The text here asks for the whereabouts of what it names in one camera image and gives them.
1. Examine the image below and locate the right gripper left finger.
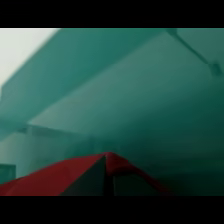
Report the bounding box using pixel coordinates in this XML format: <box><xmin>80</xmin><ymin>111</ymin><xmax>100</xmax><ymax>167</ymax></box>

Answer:
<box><xmin>59</xmin><ymin>155</ymin><xmax>108</xmax><ymax>197</ymax></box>

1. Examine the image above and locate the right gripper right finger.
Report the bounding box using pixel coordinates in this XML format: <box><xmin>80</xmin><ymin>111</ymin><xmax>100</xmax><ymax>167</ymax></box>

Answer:
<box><xmin>111</xmin><ymin>172</ymin><xmax>161</xmax><ymax>197</ymax></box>

